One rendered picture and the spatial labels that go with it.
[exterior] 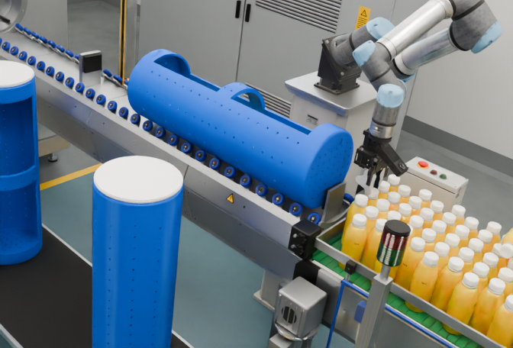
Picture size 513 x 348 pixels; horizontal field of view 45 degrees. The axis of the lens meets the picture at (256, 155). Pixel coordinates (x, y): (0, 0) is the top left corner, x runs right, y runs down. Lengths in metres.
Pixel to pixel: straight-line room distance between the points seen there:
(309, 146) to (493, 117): 3.05
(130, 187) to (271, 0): 2.40
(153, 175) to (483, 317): 1.06
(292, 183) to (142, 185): 0.47
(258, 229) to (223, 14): 2.49
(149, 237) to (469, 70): 3.37
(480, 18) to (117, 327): 1.56
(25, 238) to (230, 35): 2.02
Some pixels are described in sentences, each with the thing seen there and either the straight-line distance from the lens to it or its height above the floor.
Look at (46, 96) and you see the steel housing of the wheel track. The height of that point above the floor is 0.85.
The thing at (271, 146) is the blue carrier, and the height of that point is 1.15.
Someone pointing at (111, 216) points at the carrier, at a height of 0.96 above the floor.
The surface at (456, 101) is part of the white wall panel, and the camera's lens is 4.96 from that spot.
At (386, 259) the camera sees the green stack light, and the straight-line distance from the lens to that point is 1.56.
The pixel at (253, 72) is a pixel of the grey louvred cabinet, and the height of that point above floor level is 0.56.
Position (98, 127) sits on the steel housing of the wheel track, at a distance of 2.72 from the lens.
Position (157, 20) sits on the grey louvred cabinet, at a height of 0.63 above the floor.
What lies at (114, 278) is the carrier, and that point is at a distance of 2.08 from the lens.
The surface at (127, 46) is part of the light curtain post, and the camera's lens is 3.17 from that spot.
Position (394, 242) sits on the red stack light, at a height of 1.23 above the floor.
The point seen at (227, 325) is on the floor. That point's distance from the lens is 3.01.
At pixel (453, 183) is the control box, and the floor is 1.10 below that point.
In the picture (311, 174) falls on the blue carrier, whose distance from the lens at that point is 1.97.
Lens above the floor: 2.06
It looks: 28 degrees down
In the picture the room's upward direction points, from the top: 8 degrees clockwise
